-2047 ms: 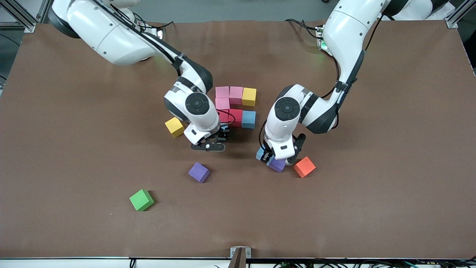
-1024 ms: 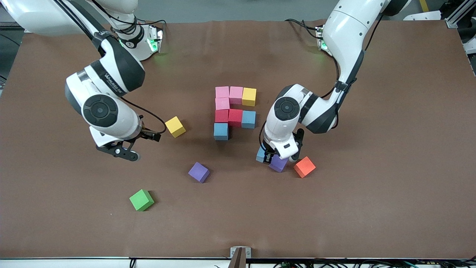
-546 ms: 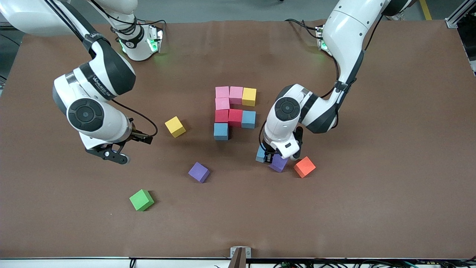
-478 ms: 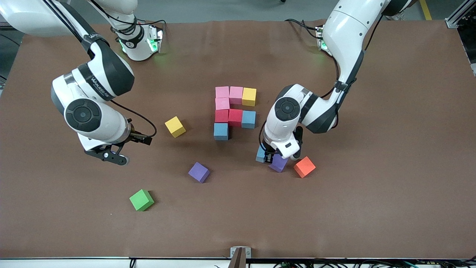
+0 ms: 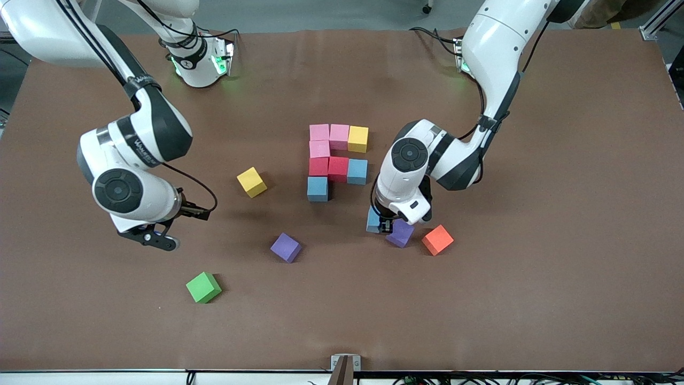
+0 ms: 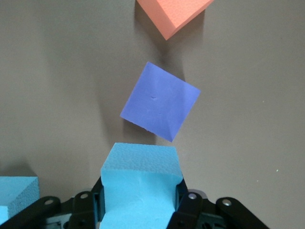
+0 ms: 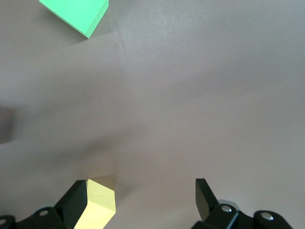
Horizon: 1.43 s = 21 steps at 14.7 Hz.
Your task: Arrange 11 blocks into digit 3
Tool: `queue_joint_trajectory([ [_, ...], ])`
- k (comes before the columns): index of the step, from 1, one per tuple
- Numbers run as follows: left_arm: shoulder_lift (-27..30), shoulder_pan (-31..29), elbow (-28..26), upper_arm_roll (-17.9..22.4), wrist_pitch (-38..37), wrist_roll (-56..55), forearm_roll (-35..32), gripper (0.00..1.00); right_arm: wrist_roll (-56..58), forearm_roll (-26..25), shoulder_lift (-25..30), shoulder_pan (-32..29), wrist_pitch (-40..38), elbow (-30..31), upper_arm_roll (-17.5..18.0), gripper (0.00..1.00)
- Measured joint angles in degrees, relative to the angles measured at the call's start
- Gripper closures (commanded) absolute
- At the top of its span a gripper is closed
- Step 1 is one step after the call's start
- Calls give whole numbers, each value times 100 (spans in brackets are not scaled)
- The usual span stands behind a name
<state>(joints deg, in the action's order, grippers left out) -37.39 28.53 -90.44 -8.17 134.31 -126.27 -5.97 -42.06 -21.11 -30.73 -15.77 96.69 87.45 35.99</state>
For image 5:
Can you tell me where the orange foam block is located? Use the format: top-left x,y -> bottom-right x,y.
422,225 -> 455,256

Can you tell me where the yellow foam block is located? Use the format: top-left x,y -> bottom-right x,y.
348,126 -> 369,153
237,167 -> 268,198

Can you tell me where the purple foam block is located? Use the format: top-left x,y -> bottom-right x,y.
270,233 -> 302,264
386,219 -> 415,248

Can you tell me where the green foam block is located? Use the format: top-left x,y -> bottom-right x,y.
185,272 -> 222,304

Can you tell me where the brown table cover sheet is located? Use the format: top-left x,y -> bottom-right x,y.
0,27 -> 684,373

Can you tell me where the tan trouser leg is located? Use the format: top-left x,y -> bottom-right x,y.
576,0 -> 660,29

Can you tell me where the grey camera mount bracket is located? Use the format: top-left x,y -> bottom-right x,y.
329,355 -> 362,385

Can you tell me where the white table edge rail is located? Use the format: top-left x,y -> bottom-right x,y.
0,370 -> 684,385

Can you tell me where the black base cable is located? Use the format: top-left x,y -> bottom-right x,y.
195,21 -> 242,39
409,27 -> 463,57

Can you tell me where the aluminium frame profile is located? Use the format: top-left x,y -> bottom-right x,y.
640,0 -> 684,41

